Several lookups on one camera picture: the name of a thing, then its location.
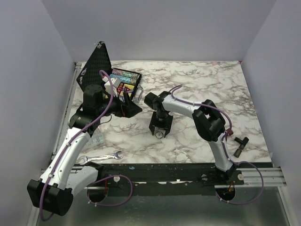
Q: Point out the aluminium extrusion rail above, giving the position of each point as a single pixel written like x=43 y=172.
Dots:
x=271 y=177

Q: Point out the black mounting base plate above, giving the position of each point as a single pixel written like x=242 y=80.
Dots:
x=153 y=179

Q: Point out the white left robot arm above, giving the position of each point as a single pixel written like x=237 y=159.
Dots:
x=55 y=189

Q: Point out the silver combination wrench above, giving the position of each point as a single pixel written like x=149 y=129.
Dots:
x=85 y=159

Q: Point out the black poker set case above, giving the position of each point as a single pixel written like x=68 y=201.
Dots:
x=99 y=60

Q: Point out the red triangular dealer button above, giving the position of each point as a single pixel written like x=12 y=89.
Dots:
x=128 y=90

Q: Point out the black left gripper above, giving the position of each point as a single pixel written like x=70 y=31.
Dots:
x=128 y=108

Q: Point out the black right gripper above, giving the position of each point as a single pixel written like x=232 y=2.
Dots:
x=166 y=126

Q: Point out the black T-handle tool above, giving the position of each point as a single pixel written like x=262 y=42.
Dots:
x=242 y=143

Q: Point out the clear plastic screw box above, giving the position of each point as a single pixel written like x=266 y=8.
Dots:
x=97 y=138

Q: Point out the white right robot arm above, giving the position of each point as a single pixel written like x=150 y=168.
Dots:
x=209 y=122

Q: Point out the red handled tool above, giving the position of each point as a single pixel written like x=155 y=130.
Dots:
x=230 y=132

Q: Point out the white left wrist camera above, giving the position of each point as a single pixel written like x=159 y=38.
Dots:
x=112 y=86

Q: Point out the blue white poker chip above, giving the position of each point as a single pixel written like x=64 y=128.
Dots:
x=159 y=135

